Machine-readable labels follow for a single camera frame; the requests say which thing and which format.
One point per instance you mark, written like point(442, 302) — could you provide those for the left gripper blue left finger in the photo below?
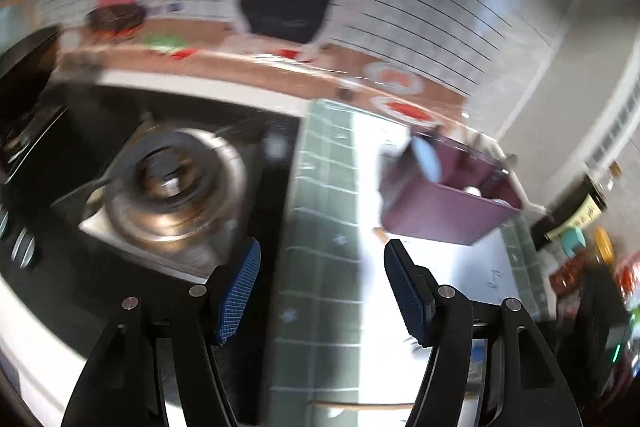
point(235, 297)

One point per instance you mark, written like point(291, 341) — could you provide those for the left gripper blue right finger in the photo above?
point(414, 298)

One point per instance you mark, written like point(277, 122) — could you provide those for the light blue plastic spoon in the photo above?
point(426, 158)

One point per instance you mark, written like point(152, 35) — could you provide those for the brown wooden spoon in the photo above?
point(381, 234)

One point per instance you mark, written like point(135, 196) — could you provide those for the small spoon white ball end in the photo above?
point(473, 190)

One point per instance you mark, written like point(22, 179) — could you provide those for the chili jar yellow lid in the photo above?
point(568, 277)

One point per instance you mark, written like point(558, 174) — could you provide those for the orange capped plastic bottle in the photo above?
point(627, 279)

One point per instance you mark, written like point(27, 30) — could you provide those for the green checkered table mat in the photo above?
point(337, 332)

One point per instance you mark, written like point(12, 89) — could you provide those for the salt shaker teal cap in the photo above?
point(572, 241)

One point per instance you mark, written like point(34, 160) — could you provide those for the purple plastic utensil holder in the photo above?
point(442, 212)

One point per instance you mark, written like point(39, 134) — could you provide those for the soy sauce bottle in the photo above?
point(579, 206)

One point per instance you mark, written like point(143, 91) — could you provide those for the black gas stove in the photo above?
point(120, 192)

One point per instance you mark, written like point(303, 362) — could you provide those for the white wall vent grille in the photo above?
point(621, 123)

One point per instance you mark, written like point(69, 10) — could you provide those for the black frying pan orange handle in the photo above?
point(34, 54)

